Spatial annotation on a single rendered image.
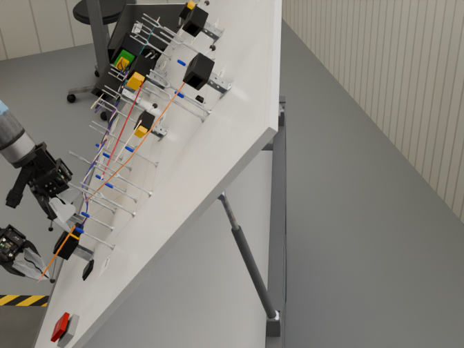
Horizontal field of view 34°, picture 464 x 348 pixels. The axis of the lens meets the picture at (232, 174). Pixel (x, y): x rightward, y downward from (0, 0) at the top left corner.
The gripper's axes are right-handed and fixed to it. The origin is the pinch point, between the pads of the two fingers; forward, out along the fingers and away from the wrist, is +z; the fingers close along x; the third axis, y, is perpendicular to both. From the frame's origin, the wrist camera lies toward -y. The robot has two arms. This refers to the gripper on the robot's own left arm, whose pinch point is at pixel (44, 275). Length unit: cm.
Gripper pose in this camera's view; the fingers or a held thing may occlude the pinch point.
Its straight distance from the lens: 195.8
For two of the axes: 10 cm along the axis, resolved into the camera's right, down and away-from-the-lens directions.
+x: 5.5, -7.2, 4.3
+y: 2.5, -3.5, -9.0
